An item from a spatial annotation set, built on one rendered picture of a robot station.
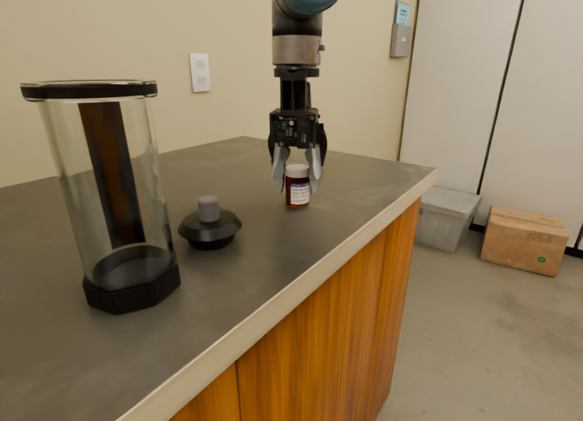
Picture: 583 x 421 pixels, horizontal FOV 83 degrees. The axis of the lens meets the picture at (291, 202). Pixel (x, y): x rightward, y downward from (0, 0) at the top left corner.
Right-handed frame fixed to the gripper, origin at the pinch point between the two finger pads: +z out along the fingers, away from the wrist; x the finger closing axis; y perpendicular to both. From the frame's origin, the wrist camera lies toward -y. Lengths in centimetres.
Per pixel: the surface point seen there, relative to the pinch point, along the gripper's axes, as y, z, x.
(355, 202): -2.0, 3.7, 10.9
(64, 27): -20, -28, -56
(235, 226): 16.5, 0.7, -6.9
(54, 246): 20.7, 3.7, -32.6
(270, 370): 24.2, 18.7, -0.8
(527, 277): -128, 97, 126
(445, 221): -153, 75, 82
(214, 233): 19.3, 0.6, -8.9
